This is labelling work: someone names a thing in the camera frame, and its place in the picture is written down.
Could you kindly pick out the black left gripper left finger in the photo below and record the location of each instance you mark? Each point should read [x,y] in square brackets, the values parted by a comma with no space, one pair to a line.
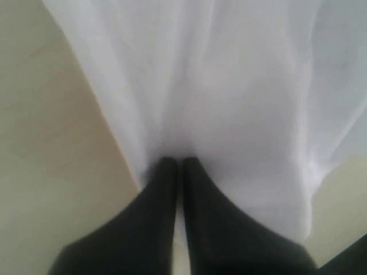
[139,240]

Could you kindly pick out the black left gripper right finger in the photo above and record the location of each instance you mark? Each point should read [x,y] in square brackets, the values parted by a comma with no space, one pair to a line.
[224,240]

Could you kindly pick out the white t-shirt with red logo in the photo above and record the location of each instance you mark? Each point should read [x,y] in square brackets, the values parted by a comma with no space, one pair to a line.
[269,95]

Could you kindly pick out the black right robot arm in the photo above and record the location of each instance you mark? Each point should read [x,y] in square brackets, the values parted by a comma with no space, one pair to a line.
[352,261]

